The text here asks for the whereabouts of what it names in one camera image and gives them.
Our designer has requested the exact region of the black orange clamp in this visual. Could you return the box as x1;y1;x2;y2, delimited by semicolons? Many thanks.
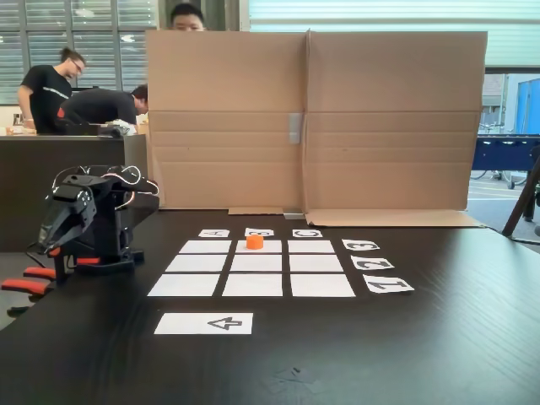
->
44;246;102;288
1;265;58;299

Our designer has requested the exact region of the dark brown counter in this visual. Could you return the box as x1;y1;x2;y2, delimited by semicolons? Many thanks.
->
0;133;149;254

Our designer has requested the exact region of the arrow paper sheet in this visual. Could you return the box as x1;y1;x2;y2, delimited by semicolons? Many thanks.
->
154;312;254;336

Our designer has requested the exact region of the number 3 paper label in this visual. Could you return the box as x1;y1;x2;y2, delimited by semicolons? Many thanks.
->
341;239;381;251

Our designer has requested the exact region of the number 2 paper label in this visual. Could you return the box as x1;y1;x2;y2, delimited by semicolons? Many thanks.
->
350;254;396;271

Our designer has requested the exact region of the brown cardboard screen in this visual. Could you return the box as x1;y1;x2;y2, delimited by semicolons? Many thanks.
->
145;29;489;229

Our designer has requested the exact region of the number 1 paper label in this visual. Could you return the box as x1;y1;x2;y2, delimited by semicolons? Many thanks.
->
362;273;415;294

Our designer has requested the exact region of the dark wooden stand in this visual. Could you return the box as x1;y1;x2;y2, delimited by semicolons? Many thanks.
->
501;149;540;248

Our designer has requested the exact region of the blue container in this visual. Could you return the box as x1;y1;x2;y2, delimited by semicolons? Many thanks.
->
517;78;540;136

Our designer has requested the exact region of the white red servo cable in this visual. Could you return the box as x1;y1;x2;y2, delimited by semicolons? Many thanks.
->
75;165;160;210

